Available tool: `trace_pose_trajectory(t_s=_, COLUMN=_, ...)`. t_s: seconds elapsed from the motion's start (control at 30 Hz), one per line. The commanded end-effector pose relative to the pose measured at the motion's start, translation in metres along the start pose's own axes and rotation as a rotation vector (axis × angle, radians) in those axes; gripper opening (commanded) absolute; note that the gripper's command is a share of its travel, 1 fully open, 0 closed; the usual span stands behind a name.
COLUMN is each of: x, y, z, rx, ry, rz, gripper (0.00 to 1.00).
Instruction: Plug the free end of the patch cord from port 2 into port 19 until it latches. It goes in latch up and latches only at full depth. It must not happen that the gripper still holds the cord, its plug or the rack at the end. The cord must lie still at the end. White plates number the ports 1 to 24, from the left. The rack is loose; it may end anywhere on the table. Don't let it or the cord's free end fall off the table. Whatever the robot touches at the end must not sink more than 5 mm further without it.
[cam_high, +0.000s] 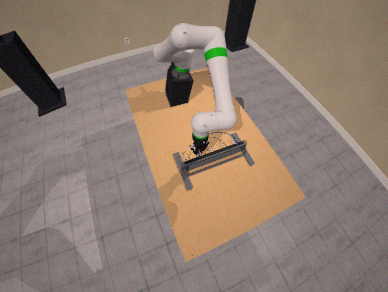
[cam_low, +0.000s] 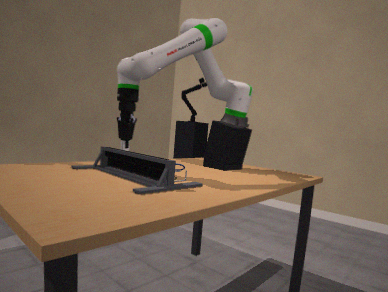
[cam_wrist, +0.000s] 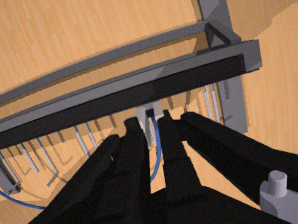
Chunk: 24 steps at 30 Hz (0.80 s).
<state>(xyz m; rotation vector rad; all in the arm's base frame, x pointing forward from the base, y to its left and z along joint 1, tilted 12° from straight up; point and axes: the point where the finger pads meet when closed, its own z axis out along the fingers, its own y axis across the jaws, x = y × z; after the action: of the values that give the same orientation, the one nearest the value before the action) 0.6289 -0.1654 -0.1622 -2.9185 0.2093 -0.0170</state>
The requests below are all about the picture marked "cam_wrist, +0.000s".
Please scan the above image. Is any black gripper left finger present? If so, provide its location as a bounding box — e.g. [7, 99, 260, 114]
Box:
[28, 105, 151, 224]

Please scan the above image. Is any blue patch cable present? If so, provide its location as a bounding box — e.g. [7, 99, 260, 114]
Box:
[0, 116, 161, 210]

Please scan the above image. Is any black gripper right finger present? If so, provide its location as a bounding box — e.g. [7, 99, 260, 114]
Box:
[153, 100, 298, 224]

